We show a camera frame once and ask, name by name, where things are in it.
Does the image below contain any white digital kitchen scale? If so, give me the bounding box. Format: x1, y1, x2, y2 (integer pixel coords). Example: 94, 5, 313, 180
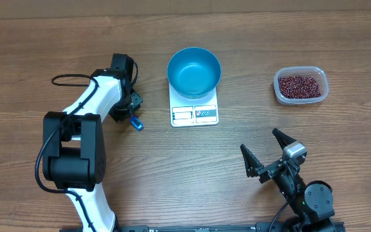
169, 85, 219, 128

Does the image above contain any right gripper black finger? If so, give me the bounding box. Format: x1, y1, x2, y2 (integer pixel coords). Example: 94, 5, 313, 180
240, 144, 263, 177
272, 128, 296, 149

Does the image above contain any red measuring scoop blue handle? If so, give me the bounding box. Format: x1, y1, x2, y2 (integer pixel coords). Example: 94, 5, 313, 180
129, 115, 144, 131

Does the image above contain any teal plastic bowl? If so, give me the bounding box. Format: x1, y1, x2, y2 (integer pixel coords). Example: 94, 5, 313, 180
167, 47, 222, 99

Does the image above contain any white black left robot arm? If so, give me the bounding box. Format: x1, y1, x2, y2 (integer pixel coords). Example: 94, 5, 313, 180
35, 53, 144, 231

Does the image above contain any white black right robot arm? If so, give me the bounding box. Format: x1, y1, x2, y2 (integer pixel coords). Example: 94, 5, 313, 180
240, 128, 344, 231

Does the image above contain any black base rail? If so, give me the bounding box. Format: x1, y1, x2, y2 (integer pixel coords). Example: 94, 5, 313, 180
59, 220, 346, 232

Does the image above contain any clear container of red beans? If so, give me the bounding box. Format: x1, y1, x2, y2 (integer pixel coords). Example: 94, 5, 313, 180
273, 66, 329, 105

